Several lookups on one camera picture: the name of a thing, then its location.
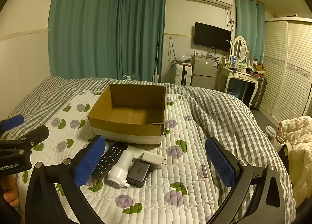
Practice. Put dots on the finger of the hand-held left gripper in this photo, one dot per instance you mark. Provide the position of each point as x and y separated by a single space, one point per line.
36 134
13 121

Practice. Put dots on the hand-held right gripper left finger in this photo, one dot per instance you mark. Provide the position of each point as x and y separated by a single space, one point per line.
89 162

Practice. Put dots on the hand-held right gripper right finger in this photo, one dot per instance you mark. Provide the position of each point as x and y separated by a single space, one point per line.
220 163

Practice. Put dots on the black remote control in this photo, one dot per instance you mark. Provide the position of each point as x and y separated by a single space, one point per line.
109 158

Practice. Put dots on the white handheld appliance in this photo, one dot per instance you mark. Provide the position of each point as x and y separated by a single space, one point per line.
121 163

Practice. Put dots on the cardboard box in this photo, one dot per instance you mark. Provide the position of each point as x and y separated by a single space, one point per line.
126 129

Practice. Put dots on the white power adapter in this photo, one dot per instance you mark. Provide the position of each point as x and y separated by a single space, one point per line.
152 157

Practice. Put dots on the person's left hand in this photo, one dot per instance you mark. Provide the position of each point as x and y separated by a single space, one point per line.
9 193

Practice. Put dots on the grey checked blanket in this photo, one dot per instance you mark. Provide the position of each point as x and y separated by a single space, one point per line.
219 116

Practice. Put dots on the paper cup with lid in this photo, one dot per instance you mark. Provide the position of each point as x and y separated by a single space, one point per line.
270 132

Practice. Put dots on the open paper cup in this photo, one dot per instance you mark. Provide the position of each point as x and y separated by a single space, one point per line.
277 142

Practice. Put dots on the floral quilted mat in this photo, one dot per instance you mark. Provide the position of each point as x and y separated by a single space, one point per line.
158 190

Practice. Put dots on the blue basket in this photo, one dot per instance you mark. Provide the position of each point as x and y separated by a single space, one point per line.
237 88

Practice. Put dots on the dark checked suitcase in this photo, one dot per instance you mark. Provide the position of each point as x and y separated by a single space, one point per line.
259 92

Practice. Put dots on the white quilted jacket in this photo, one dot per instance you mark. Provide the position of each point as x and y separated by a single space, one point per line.
302 146

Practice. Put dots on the white vanity table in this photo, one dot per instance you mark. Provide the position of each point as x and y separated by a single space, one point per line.
240 75

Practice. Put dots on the clear water jug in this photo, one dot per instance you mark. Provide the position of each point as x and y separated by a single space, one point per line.
126 77

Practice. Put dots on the silver fridge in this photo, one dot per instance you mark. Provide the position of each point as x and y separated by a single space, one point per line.
203 70

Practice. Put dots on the white suitcase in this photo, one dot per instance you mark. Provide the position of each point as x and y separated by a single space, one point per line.
179 74

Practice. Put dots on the small brown box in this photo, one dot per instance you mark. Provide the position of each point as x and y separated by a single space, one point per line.
258 68

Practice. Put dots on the white mop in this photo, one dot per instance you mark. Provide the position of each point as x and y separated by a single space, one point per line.
156 78

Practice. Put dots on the clear plastic bag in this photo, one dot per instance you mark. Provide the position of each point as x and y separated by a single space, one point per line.
184 58

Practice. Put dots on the wide green curtain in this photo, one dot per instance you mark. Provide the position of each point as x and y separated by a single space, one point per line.
82 31

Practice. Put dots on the white slatted wardrobe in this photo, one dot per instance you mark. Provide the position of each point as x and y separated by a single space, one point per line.
287 68

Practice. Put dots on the white oval mirror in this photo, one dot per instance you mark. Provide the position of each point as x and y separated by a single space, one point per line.
240 47

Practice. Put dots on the narrow green curtain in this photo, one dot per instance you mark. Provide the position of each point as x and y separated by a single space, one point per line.
141 31

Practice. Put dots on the green curtain beside wardrobe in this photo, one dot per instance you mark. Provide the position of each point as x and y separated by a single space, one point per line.
246 24

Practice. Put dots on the small photo frame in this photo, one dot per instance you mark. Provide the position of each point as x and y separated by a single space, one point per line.
234 62

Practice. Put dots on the black wall television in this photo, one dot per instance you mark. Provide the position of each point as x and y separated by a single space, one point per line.
212 36

